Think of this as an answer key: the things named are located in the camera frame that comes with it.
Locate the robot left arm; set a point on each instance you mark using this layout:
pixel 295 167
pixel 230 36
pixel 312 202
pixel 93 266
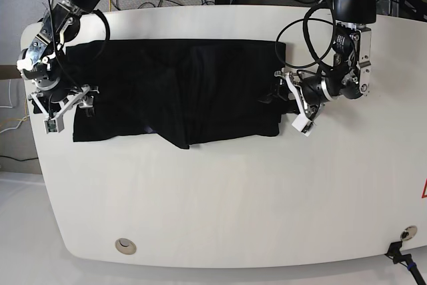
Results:
pixel 351 37

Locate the silver table grommet right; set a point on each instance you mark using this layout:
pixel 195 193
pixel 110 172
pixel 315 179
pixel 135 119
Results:
pixel 408 233

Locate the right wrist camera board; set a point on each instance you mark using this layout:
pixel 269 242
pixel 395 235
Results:
pixel 53 125

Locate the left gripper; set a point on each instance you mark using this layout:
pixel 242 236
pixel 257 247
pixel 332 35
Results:
pixel 296 92

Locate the black T-shirt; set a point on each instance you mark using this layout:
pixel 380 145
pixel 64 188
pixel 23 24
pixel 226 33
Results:
pixel 188 91

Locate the silver table grommet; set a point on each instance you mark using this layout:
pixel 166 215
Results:
pixel 408 233
pixel 125 246

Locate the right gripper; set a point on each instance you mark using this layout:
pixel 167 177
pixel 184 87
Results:
pixel 54 103

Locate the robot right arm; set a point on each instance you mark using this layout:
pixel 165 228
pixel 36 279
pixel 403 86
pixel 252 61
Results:
pixel 44 61

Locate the silver table grommet left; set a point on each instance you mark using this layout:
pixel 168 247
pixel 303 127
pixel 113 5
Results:
pixel 125 246

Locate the black clamp with cable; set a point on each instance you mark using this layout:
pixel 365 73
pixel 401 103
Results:
pixel 406 260

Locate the red warning triangle sticker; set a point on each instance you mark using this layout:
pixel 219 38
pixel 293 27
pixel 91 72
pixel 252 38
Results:
pixel 424 191

